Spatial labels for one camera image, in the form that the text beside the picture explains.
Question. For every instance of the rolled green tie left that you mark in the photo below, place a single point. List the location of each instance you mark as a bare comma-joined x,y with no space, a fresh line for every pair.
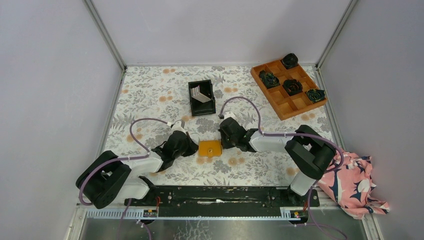
268,79

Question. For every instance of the rolled dark tie centre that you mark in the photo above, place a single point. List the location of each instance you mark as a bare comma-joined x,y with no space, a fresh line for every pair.
292,87

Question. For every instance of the rolled dark tie top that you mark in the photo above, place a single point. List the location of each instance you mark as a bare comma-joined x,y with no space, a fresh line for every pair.
290,60

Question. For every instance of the stack of credit cards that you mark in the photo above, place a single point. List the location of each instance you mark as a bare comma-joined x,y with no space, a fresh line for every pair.
196,93

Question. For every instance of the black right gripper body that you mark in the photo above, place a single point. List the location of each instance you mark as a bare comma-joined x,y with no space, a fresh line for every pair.
234,142

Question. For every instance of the black plastic card box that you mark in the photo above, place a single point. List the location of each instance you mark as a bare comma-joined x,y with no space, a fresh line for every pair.
197,108

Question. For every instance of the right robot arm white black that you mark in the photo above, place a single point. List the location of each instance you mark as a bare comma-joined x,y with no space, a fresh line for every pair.
311,153

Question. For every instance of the rolled green tie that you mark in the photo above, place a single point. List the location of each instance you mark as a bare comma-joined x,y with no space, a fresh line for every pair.
268,79
316,95

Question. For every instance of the rolled dark tie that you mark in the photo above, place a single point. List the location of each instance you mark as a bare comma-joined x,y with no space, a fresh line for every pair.
292,87
290,60

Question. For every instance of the pink patterned cloth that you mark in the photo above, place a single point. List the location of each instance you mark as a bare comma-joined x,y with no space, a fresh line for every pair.
349,183

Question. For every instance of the yellow leather card holder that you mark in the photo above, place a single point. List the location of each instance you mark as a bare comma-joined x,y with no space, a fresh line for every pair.
210,148

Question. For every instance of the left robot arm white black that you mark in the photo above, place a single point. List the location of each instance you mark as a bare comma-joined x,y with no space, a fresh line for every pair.
111,178

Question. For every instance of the rolled green tie right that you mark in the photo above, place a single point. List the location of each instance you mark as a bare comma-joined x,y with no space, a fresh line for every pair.
316,95

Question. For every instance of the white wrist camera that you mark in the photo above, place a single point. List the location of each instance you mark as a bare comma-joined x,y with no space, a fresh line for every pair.
177,126
226,115

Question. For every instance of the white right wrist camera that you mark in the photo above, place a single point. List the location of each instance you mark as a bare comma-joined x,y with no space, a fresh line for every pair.
226,115

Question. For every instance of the orange wooden compartment tray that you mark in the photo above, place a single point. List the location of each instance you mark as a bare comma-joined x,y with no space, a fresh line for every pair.
286,106

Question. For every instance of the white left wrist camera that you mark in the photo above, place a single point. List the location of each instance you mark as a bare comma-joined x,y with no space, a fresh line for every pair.
177,126

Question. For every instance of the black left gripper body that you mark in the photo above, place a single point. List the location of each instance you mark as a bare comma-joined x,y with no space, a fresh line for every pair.
184,151

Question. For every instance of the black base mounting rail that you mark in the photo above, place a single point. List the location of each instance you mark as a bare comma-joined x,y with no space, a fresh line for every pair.
223,201

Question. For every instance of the floral patterned table mat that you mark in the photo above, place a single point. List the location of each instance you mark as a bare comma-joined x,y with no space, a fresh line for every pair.
153,95

